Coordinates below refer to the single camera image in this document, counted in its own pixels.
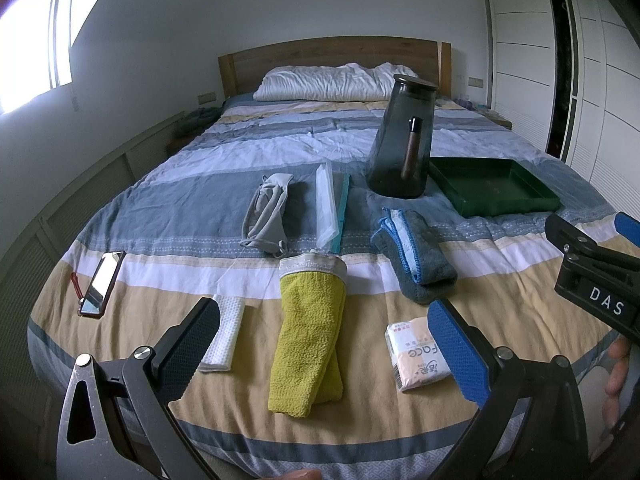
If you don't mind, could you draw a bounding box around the white dotted cloth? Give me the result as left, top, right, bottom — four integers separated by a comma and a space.
198, 295, 245, 373

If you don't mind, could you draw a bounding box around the face tissue pack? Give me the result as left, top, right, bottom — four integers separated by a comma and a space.
384, 316, 451, 392

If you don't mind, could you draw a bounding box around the grey blue-edged cloth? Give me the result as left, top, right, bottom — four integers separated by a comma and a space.
371, 208, 458, 304

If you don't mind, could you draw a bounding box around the yellow towel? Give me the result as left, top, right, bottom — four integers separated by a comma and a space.
268, 252, 347, 418

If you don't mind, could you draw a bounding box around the clear plastic packet teal strip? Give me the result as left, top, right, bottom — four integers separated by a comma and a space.
316, 162, 350, 255

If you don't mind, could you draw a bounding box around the grey fabric pouch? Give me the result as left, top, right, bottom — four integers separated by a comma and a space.
240, 174, 293, 258

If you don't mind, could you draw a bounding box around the person's right hand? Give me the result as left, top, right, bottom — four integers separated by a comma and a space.
602, 335, 631, 429

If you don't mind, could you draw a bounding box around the person's left hand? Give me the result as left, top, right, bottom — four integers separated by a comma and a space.
267, 469, 322, 480

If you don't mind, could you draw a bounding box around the dark green tray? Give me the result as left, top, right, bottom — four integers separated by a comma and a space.
430, 157, 561, 218

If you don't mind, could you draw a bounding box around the smartphone with red case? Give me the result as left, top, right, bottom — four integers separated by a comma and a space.
70, 250, 126, 318

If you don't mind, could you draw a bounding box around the wooden nightstand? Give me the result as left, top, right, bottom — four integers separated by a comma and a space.
469, 104, 512, 130

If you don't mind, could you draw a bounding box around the white wardrobe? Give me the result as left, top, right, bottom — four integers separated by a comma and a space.
487, 0, 639, 216

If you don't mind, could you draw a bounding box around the striped blue beige duvet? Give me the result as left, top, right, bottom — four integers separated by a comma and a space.
27, 98, 616, 479

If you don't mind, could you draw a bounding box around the white pillow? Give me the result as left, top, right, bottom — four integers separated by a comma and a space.
253, 62, 418, 102

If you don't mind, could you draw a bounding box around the wooden headboard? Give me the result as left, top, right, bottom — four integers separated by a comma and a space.
218, 36, 452, 98

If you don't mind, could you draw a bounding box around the window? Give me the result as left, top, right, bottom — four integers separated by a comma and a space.
1, 0, 98, 114

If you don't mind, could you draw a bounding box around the wall socket plate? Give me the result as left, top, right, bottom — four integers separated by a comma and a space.
468, 77, 484, 88
198, 92, 217, 104

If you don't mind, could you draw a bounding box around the left wall socket plate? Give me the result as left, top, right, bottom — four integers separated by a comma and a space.
198, 92, 217, 104

